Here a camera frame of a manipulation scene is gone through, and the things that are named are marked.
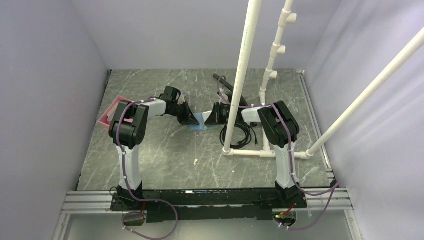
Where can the white PVC pipe frame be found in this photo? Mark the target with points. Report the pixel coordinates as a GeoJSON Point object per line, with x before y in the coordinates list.
{"type": "Point", "coordinates": [289, 17]}

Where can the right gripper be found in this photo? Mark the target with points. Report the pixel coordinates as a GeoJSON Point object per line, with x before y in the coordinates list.
{"type": "Point", "coordinates": [215, 117]}

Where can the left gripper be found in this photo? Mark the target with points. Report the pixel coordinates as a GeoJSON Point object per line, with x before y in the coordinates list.
{"type": "Point", "coordinates": [188, 118]}

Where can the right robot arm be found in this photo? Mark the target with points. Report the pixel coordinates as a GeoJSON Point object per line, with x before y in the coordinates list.
{"type": "Point", "coordinates": [280, 131]}

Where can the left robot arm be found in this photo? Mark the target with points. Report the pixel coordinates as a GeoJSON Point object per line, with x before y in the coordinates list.
{"type": "Point", "coordinates": [128, 128]}

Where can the pink plastic bin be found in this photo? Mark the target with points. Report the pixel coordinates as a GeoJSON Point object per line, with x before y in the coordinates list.
{"type": "Point", "coordinates": [107, 116]}

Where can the green card holder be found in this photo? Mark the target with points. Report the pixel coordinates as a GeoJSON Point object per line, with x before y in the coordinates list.
{"type": "Point", "coordinates": [201, 118]}

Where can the black foam tube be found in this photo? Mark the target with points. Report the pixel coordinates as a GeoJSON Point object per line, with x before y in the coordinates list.
{"type": "Point", "coordinates": [224, 83]}

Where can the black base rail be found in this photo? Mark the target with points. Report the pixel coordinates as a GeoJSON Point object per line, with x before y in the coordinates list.
{"type": "Point", "coordinates": [208, 204]}

